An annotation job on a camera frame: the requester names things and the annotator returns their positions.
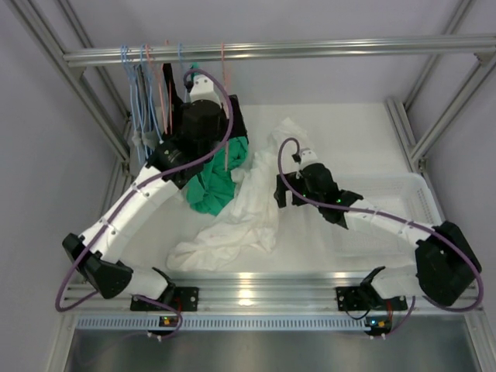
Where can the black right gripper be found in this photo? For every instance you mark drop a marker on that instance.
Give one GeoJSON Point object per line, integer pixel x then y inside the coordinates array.
{"type": "Point", "coordinates": [280, 195]}

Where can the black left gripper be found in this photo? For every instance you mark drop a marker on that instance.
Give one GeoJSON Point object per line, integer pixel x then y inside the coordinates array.
{"type": "Point", "coordinates": [238, 129]}

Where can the white tank top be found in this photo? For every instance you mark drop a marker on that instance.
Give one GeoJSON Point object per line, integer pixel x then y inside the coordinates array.
{"type": "Point", "coordinates": [250, 220]}

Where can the pink wire hanger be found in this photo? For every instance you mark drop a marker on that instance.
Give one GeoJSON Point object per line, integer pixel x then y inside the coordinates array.
{"type": "Point", "coordinates": [226, 83]}

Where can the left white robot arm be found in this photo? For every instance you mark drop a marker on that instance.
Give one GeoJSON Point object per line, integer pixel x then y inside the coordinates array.
{"type": "Point", "coordinates": [96, 253]}

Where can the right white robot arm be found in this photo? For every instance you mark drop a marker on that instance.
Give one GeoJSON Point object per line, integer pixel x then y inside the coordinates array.
{"type": "Point", "coordinates": [441, 264]}

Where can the black garment on hanger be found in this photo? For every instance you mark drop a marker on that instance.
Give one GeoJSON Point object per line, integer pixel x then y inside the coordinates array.
{"type": "Point", "coordinates": [175, 104]}

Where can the green shirt on hanger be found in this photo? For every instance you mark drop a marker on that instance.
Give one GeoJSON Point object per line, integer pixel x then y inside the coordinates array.
{"type": "Point", "coordinates": [212, 189]}

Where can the grey garment on hanger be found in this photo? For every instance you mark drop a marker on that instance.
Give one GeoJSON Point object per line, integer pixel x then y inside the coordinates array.
{"type": "Point", "coordinates": [145, 140]}

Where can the blue hanger holding green shirt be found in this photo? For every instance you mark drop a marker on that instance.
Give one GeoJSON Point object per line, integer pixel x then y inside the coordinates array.
{"type": "Point", "coordinates": [182, 62]}

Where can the white perforated plastic basket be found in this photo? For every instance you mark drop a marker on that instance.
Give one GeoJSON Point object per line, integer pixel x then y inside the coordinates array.
{"type": "Point", "coordinates": [393, 201]}

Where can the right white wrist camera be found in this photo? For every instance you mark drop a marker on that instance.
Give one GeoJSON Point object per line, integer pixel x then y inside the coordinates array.
{"type": "Point", "coordinates": [305, 157]}

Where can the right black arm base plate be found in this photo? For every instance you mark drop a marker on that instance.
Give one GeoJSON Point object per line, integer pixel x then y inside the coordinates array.
{"type": "Point", "coordinates": [351, 299]}

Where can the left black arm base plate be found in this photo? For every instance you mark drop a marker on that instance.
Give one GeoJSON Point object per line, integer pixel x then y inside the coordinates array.
{"type": "Point", "coordinates": [181, 299]}

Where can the slotted grey cable duct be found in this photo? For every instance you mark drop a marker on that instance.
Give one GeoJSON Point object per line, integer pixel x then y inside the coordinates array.
{"type": "Point", "coordinates": [221, 322]}

